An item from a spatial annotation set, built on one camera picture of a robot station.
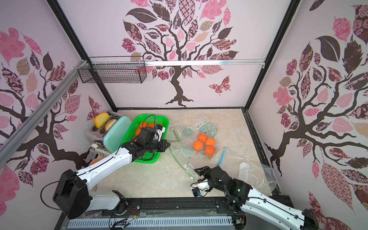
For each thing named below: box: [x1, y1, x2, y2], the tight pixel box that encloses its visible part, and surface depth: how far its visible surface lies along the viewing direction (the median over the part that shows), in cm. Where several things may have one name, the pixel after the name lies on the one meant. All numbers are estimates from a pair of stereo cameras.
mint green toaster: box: [86, 111, 133, 156], surface depth 89 cm
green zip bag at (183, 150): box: [169, 125, 202, 181], surface depth 89 cm
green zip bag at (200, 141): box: [179, 120, 219, 160], surface depth 97 cm
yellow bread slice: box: [93, 112, 111, 129], surface depth 89 cm
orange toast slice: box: [104, 118, 117, 132], surface depth 86 cm
